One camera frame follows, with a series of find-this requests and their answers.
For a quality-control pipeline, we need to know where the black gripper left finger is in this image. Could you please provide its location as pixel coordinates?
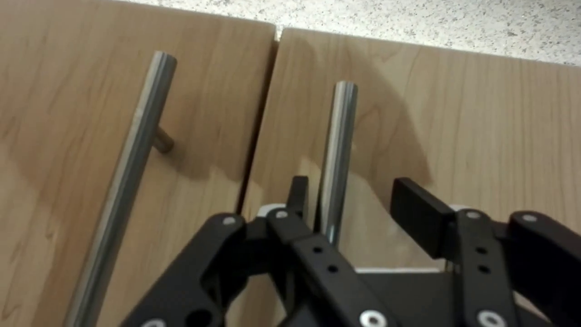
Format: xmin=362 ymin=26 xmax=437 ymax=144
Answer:
xmin=119 ymin=175 xmax=400 ymax=327

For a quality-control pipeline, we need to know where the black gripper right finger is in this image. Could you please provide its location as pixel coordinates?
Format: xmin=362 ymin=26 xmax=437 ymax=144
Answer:
xmin=388 ymin=177 xmax=581 ymax=327

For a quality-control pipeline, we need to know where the steel bar cabinet handle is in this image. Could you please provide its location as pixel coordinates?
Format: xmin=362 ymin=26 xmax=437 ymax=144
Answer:
xmin=315 ymin=80 xmax=359 ymax=248
xmin=61 ymin=50 xmax=179 ymax=327

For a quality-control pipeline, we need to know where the wooden cabinet door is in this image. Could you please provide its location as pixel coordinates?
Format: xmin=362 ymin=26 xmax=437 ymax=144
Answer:
xmin=0 ymin=0 xmax=279 ymax=327
xmin=222 ymin=26 xmax=581 ymax=327

